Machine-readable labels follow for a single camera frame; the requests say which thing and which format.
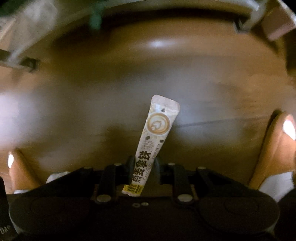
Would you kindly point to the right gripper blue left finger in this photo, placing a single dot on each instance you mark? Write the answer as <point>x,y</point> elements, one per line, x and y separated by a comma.
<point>129,167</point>

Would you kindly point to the right orange slipper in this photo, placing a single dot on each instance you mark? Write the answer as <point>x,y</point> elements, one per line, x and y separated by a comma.
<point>277,154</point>

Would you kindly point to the orange slipper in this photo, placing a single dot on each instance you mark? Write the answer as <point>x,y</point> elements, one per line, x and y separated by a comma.
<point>21,173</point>
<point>277,154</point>

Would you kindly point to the latte coffee stick packet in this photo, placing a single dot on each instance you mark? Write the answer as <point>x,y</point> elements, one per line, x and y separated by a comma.
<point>162,114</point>

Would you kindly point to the left orange slipper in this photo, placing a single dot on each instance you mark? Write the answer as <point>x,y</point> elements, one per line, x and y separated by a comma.
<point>21,173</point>

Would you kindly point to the metal bench frame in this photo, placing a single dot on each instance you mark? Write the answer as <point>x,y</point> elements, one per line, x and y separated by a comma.
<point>29,27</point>

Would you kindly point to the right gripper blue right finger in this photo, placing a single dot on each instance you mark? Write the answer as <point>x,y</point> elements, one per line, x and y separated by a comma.
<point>156,171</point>

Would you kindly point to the white sock foot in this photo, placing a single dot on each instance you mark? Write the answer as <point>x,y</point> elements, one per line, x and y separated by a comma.
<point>277,186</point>

